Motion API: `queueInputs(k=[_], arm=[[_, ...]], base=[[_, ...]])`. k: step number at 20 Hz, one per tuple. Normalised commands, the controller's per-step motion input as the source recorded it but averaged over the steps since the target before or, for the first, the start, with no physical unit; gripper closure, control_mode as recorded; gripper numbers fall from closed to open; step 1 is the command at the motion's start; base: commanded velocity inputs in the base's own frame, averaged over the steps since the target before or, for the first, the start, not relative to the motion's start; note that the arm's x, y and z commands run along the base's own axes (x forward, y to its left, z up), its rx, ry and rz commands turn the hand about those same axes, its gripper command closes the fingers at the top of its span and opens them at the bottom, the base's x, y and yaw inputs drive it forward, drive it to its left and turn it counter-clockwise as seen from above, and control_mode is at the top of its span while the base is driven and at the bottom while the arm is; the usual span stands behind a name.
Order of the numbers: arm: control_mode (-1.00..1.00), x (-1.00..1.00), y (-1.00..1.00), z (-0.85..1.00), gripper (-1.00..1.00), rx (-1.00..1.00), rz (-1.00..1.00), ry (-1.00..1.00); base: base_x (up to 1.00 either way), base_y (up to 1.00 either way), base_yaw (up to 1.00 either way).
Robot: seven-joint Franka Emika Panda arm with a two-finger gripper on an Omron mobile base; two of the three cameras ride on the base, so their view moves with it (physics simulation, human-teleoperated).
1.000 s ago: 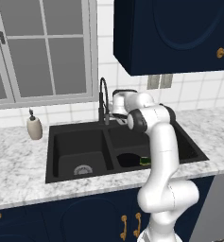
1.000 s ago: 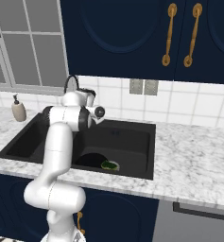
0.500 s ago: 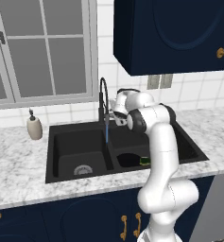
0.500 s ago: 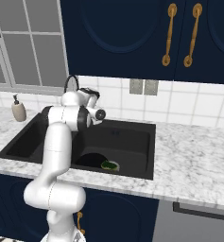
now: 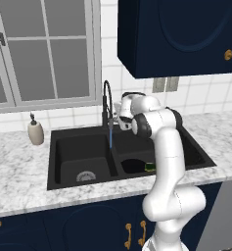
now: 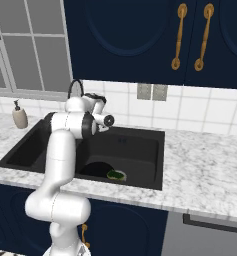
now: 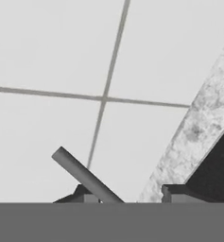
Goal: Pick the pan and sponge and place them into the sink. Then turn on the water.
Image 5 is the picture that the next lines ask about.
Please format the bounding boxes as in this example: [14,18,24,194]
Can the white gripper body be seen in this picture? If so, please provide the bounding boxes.
[117,111,134,130]

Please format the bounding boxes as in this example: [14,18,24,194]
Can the blue water stream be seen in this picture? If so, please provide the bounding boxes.
[109,126,115,150]

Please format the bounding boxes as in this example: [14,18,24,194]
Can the black pan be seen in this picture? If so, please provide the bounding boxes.
[119,158,157,176]

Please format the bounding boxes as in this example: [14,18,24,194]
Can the green and yellow sponge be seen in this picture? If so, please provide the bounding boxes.
[144,162,157,173]

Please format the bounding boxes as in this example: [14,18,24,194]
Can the black double sink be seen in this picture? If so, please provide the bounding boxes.
[46,125,217,191]

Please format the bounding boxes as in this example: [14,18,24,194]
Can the black arched faucet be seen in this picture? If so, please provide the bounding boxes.
[102,79,115,132]

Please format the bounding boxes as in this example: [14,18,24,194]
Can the grey framed window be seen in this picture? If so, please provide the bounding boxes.
[0,0,103,115]

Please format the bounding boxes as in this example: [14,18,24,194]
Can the beige soap dispenser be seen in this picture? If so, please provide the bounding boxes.
[26,111,46,147]

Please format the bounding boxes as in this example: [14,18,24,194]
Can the grey dishwasher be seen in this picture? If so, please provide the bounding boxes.
[195,179,232,251]

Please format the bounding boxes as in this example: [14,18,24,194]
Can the grey wall outlet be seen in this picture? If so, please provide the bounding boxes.
[165,76,181,93]
[152,76,167,94]

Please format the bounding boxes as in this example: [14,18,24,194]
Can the navy wall cupboard door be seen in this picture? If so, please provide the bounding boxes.
[116,0,232,79]

